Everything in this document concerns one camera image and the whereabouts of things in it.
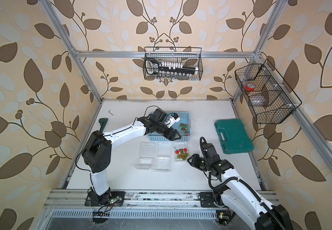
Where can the black wire basket on right wall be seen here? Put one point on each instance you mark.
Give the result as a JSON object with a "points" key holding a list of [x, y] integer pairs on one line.
{"points": [[282, 100]]}

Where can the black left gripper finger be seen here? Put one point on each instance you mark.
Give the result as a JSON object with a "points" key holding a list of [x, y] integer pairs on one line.
{"points": [[175, 132], [176, 138]]}

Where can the clear lidded jar in basket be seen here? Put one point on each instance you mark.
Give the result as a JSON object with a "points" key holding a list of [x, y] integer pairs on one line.
{"points": [[258, 100]]}

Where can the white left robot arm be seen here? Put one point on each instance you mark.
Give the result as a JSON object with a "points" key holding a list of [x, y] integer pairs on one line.
{"points": [[97, 152]]}

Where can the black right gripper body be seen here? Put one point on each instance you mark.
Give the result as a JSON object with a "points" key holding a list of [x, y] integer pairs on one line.
{"points": [[200, 162]]}

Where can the black wire basket on back wall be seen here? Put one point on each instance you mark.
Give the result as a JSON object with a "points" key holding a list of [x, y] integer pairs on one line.
{"points": [[189, 56]]}

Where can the light blue perforated plastic basket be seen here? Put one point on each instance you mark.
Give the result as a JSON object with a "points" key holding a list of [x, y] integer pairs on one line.
{"points": [[184, 118]]}

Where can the red tape roll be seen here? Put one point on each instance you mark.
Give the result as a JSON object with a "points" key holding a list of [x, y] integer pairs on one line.
{"points": [[249, 87]]}

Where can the green pipe wrench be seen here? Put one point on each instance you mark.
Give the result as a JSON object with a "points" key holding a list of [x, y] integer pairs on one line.
{"points": [[102, 122]]}

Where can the black socket set holder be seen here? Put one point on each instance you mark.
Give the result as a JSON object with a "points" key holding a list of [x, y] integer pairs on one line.
{"points": [[154, 66]]}

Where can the strawberries in basket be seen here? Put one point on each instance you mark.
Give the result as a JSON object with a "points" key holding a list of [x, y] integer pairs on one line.
{"points": [[184, 128]]}

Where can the green plastic tool case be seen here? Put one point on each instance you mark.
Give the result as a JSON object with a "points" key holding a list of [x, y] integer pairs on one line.
{"points": [[233, 136]]}

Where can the black wire basket on wall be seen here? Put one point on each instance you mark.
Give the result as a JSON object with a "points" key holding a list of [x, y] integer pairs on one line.
{"points": [[189, 56], [282, 100]]}

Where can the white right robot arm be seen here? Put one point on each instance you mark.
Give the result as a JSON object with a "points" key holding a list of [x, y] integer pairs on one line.
{"points": [[230, 190]]}

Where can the clear clamshell container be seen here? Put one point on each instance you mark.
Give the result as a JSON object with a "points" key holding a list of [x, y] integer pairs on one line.
{"points": [[146, 155], [162, 159], [180, 145]]}

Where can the packed red strawberries cluster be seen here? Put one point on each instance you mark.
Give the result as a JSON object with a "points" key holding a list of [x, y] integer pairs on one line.
{"points": [[181, 154]]}

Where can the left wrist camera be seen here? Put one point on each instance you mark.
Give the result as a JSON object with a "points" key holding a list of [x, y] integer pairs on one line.
{"points": [[172, 119]]}

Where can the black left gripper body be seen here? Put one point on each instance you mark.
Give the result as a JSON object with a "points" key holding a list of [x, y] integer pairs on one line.
{"points": [[163, 130]]}

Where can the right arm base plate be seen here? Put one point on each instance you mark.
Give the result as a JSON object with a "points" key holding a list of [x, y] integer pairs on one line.
{"points": [[210, 200]]}

